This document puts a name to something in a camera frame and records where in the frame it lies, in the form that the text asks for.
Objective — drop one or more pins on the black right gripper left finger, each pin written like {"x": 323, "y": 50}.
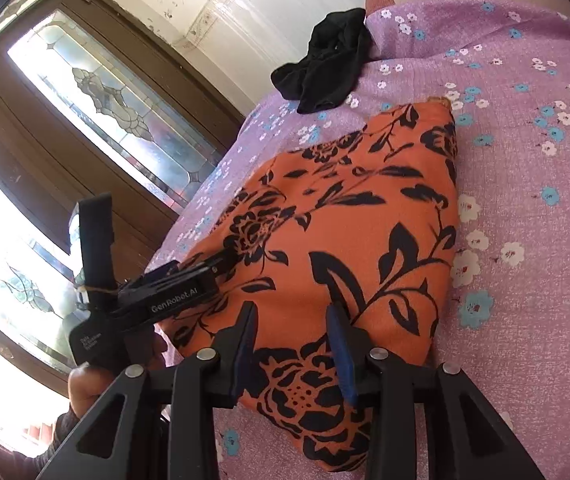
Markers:
{"x": 214, "y": 377}

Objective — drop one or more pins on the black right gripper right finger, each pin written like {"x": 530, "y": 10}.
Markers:
{"x": 375, "y": 378}

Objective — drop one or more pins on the orange black floral garment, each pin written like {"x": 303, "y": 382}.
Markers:
{"x": 366, "y": 222}

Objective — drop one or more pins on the left hand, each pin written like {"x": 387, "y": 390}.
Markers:
{"x": 87, "y": 383}

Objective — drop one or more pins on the stained glass wooden door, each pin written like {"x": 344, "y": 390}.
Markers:
{"x": 90, "y": 103}

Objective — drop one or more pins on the purple floral bed sheet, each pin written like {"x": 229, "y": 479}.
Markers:
{"x": 504, "y": 70}

